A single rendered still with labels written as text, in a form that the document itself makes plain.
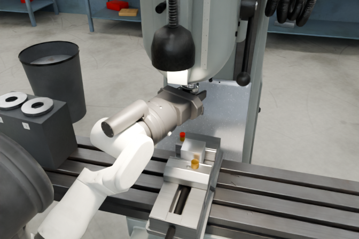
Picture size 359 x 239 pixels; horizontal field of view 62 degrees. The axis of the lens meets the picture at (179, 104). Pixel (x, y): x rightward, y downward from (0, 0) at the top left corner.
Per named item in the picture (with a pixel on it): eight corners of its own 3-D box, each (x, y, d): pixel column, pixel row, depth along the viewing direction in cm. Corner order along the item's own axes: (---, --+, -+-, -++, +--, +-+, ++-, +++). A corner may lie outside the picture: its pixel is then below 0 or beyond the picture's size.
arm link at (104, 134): (167, 146, 65) (130, 178, 57) (131, 129, 70) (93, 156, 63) (164, 102, 59) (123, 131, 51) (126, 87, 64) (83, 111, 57)
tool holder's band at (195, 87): (177, 90, 72) (177, 86, 72) (184, 81, 76) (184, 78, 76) (196, 93, 71) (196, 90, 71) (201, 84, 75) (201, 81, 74)
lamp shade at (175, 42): (150, 72, 47) (148, 34, 43) (152, 53, 53) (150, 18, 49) (196, 71, 47) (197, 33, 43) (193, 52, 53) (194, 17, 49)
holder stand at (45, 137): (55, 170, 95) (39, 120, 84) (1, 155, 101) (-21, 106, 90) (78, 146, 104) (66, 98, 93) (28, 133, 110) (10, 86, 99)
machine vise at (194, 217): (201, 247, 73) (203, 220, 67) (144, 232, 77) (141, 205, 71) (224, 153, 101) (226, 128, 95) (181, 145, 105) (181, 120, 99)
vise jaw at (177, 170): (207, 190, 79) (208, 180, 77) (163, 180, 82) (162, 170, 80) (211, 174, 84) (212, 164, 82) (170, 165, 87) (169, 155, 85)
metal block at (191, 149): (201, 169, 84) (201, 153, 81) (180, 165, 86) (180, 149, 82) (204, 156, 88) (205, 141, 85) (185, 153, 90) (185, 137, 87)
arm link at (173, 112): (204, 92, 67) (172, 116, 59) (202, 125, 72) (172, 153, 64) (161, 76, 73) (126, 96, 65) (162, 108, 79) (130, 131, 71)
